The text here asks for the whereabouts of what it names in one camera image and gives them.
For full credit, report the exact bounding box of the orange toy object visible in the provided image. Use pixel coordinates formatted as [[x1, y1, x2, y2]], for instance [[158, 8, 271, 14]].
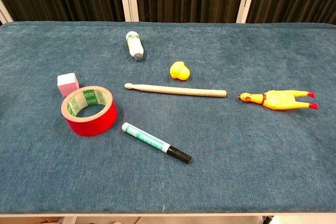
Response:
[[237, 89, 319, 111]]

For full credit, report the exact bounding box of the red tape roll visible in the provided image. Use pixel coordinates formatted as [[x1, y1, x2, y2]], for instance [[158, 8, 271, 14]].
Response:
[[60, 86, 118, 137]]

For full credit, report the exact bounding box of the blue felt table cloth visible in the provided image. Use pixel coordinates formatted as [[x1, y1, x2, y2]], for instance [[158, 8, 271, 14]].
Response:
[[0, 21, 336, 216]]

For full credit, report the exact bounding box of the yellow small toy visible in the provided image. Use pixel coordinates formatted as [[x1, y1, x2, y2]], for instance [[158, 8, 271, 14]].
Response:
[[169, 61, 191, 81]]

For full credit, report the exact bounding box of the wooden drumstick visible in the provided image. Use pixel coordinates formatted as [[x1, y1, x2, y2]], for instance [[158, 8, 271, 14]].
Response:
[[124, 83, 227, 98]]

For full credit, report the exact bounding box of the green black marker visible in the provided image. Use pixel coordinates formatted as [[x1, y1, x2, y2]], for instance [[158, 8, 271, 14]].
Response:
[[121, 122, 192, 164]]

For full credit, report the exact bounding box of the pink white cube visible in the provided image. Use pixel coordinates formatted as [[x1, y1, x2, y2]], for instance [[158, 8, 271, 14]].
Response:
[[57, 72, 80, 98]]

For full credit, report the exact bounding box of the white plastic bottle green print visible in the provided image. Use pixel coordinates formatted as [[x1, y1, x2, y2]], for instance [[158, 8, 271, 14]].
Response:
[[125, 31, 145, 61]]

